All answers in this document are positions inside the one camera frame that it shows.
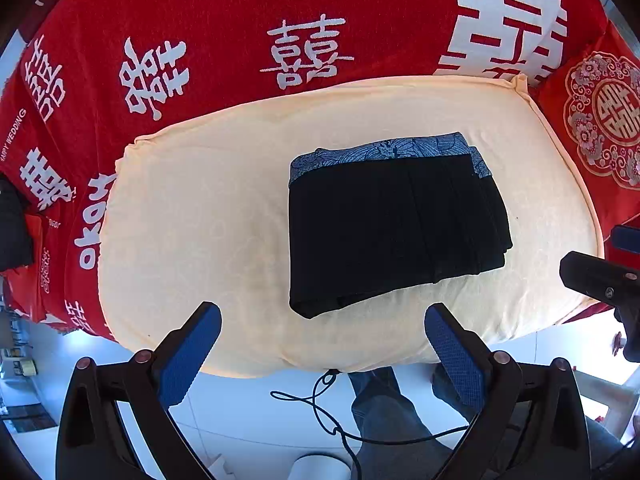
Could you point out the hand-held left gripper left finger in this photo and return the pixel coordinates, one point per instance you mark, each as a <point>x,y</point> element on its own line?
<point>192,355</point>

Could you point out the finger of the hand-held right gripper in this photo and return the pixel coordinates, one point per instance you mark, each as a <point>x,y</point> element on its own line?
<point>590,275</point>
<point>627,238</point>

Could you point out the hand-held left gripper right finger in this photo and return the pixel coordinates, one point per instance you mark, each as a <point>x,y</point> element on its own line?
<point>455,355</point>

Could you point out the black pants patterned blue waistband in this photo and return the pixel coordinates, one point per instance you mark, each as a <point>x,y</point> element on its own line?
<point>390,235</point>

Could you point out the person's left leg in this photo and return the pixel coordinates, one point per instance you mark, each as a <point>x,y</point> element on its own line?
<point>385,420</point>

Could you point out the cream cloth mat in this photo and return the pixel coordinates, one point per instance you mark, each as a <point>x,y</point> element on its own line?
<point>200,220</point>

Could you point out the red floral cushion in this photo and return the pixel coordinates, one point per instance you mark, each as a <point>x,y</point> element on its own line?
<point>555,110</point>

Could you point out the white round object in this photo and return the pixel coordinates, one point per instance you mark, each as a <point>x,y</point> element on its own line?
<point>320,467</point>

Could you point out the storage shelf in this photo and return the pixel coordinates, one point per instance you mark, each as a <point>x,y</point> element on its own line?
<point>22,375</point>

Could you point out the dark cloth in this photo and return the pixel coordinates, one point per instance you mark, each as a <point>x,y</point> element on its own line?
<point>12,225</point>

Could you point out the red printed blanket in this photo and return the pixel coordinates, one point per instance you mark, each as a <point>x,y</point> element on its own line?
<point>225,5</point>

